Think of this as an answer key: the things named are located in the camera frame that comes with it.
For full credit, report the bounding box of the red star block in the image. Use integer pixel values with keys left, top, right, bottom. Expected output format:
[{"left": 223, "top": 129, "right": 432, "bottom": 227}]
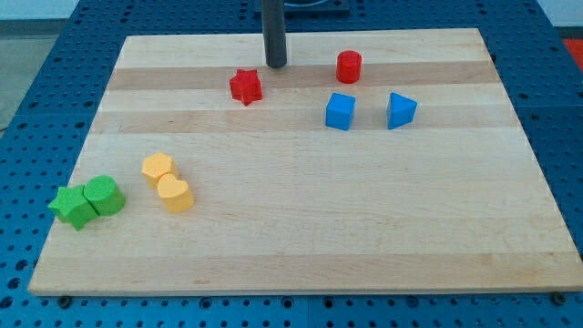
[{"left": 230, "top": 68, "right": 263, "bottom": 106}]

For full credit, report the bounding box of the green star block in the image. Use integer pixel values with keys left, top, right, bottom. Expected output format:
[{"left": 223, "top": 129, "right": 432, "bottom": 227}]
[{"left": 48, "top": 185, "right": 99, "bottom": 231}]

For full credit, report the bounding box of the blue cube block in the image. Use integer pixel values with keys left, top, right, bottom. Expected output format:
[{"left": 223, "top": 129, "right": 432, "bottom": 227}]
[{"left": 325, "top": 93, "right": 356, "bottom": 130}]

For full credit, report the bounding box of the light wooden board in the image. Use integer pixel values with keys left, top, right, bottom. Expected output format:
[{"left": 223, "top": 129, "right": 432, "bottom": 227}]
[{"left": 29, "top": 28, "right": 582, "bottom": 297}]

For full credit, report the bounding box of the red cylinder block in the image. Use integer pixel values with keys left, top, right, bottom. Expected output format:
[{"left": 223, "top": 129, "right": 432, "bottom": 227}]
[{"left": 336, "top": 50, "right": 363, "bottom": 84}]

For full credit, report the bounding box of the yellow heart block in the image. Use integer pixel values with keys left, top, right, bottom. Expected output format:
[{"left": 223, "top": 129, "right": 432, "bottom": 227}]
[{"left": 157, "top": 173, "right": 195, "bottom": 213}]

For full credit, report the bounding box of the blue triangular prism block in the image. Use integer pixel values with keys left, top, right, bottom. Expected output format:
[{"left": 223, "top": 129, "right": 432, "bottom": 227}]
[{"left": 387, "top": 93, "right": 418, "bottom": 129}]

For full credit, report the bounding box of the yellow hexagon block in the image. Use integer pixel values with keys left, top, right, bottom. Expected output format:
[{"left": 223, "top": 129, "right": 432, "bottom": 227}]
[{"left": 141, "top": 152, "right": 179, "bottom": 190}]

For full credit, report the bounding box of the green cylinder block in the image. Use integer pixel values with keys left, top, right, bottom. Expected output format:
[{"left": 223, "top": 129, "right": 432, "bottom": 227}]
[{"left": 84, "top": 175, "right": 126, "bottom": 216}]

